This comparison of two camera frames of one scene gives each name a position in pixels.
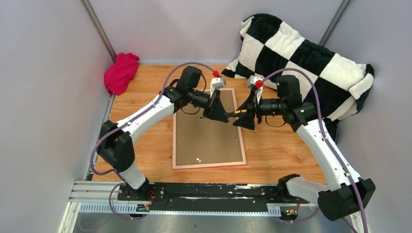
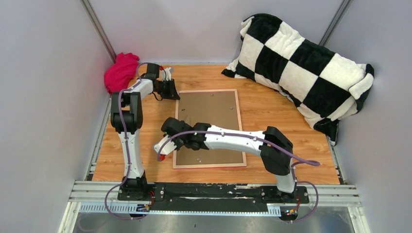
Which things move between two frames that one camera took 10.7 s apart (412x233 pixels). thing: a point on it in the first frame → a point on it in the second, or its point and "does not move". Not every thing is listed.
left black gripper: [214, 110] → [172, 93]
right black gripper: [251, 104] → [178, 145]
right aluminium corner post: [336, 21] does not move
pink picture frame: [205, 142] does not move
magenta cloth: [117, 77] does not move
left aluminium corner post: [98, 30] does not move
